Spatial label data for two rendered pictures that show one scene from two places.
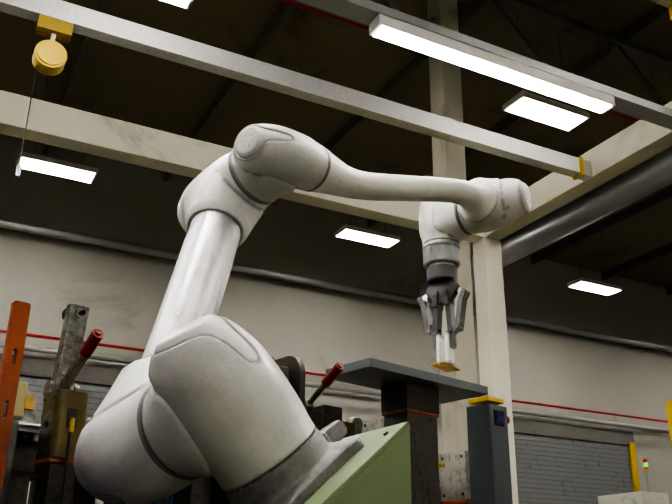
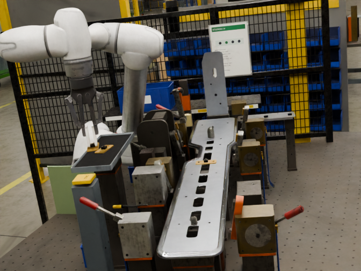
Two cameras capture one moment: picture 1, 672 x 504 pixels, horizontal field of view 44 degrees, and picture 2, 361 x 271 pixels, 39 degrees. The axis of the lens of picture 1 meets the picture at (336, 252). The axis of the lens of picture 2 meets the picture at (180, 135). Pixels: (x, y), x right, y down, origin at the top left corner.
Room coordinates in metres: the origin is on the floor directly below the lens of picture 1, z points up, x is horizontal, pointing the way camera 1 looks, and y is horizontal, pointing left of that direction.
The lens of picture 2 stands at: (3.30, -1.08, 1.70)
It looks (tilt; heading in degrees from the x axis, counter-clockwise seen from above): 17 degrees down; 140
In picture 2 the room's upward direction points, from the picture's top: 7 degrees counter-clockwise
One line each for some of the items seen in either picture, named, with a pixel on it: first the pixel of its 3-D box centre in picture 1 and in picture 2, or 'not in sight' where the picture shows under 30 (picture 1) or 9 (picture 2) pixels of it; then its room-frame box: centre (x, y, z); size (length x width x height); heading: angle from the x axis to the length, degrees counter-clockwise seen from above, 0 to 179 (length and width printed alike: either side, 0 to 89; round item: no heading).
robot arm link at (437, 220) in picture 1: (444, 214); (68, 33); (1.85, -0.27, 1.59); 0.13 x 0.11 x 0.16; 49
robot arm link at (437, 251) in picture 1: (441, 257); (78, 67); (1.86, -0.26, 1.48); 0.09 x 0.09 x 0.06
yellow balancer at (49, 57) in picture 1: (42, 97); not in sight; (3.33, 1.38, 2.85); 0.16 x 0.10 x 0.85; 117
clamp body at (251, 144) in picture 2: not in sight; (255, 183); (1.99, 0.40, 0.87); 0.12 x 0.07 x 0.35; 41
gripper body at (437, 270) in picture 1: (442, 285); (82, 89); (1.86, -0.26, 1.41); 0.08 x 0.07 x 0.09; 55
